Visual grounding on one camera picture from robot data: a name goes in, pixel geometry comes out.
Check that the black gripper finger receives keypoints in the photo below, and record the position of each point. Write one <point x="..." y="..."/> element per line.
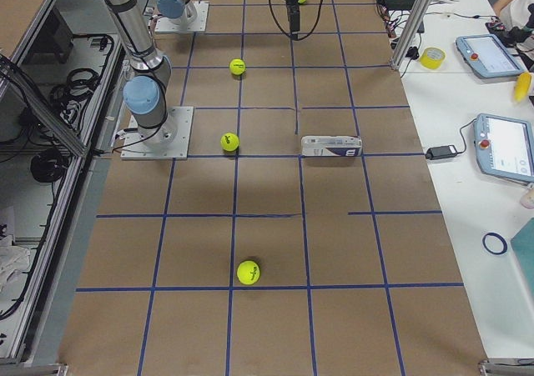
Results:
<point x="293" y="14"/>

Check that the tennis ball near arm base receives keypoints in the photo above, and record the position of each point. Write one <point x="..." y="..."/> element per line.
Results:
<point x="229" y="142"/>

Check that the tennis ball middle row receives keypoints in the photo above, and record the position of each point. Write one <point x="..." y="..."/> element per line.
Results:
<point x="237" y="66"/>

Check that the tennis ball near front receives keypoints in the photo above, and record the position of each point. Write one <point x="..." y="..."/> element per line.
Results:
<point x="248" y="272"/>

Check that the yellow tape roll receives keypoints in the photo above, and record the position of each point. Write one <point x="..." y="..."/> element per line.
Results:
<point x="432" y="58"/>

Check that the far teach pendant tablet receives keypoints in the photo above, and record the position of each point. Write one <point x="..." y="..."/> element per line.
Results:
<point x="487" y="56"/>

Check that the teach pendant tablet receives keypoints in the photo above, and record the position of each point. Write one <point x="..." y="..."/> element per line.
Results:
<point x="487" y="56"/>
<point x="504" y="147"/>

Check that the black power adapter brick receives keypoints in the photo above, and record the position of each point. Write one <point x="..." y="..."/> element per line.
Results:
<point x="441" y="152"/>

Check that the yellow corn toy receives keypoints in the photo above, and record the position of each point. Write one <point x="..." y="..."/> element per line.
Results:
<point x="523" y="87"/>

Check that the near teach pendant tablet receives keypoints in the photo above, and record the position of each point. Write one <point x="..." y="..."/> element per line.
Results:
<point x="504" y="147"/>

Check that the teal box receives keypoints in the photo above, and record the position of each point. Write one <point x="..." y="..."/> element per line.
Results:
<point x="522" y="260"/>

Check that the crumpled white cloth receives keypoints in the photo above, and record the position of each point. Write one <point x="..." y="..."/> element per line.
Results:
<point x="14" y="260"/>

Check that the aluminium frame post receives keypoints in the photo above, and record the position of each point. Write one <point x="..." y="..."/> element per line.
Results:
<point x="413" y="22"/>

